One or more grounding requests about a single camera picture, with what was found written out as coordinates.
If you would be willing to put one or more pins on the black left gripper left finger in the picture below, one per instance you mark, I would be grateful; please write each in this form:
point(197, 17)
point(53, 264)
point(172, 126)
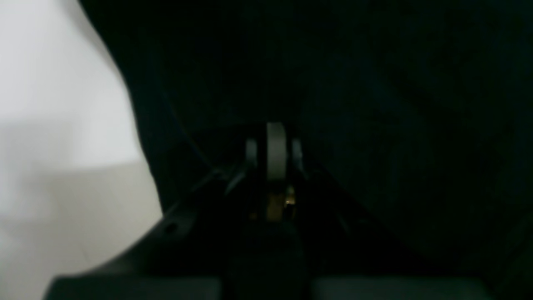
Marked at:
point(185, 255)

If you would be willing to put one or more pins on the black T-shirt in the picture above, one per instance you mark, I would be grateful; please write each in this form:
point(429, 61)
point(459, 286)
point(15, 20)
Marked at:
point(421, 109)

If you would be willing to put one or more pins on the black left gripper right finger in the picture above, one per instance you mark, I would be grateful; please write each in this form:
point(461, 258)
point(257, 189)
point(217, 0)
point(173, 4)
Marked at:
point(350, 255)

